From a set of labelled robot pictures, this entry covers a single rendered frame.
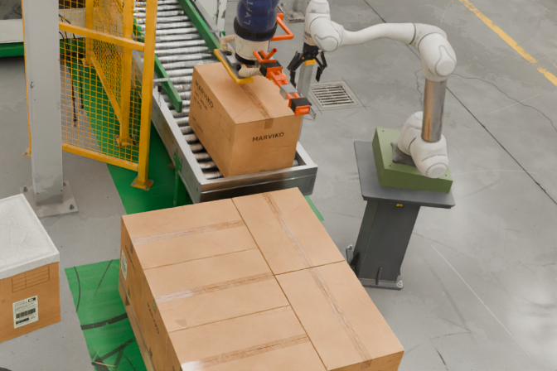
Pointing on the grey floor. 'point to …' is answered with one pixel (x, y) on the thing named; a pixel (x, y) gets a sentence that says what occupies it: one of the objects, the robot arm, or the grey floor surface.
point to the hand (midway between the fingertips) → (304, 79)
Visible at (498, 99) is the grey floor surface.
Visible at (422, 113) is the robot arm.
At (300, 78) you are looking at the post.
